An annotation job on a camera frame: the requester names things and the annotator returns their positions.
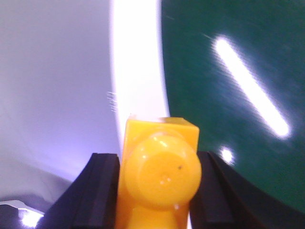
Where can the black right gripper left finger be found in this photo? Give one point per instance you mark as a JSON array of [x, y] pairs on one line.
[[90, 201]]

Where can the yellow studded toy brick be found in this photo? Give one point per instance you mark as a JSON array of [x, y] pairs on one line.
[[160, 173]]

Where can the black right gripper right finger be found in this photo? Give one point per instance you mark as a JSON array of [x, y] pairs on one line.
[[226, 200]]

